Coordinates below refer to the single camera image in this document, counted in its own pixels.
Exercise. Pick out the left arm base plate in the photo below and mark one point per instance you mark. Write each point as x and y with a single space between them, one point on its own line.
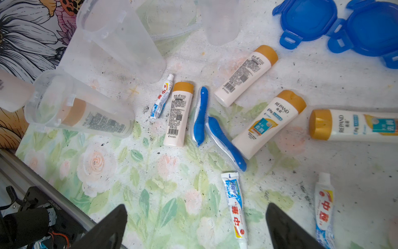
39 223

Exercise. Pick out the toothpaste tube front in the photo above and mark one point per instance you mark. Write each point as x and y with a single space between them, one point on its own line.
235 204

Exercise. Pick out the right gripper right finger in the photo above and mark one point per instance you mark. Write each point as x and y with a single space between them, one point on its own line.
285 233

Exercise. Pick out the white bottle left barcode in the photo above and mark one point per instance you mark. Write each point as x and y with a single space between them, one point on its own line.
178 117

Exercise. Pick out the blue lid far left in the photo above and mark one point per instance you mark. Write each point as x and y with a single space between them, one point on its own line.
304 20

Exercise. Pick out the white bottle back label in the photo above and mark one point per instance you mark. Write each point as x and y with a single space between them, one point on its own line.
256 64

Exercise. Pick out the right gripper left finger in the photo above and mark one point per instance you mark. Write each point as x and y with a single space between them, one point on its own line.
107 234

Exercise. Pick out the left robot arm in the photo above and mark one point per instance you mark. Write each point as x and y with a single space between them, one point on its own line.
14 92

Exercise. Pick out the blue toothbrush in wrapper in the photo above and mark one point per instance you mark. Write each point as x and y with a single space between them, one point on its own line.
198 122

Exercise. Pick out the clear plastic cup back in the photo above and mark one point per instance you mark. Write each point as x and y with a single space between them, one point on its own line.
221 20

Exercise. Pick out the blue lid middle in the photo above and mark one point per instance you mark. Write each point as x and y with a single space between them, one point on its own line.
371 30

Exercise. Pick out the small toothpaste tube left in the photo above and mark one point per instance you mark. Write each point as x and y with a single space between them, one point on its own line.
160 103

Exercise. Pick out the white bottle teal label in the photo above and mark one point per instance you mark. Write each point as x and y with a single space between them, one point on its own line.
279 112

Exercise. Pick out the white bottle lying sideways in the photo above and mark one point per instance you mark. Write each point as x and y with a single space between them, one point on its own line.
339 125

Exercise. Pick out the blue lid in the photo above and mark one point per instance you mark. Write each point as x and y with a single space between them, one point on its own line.
371 30
304 20

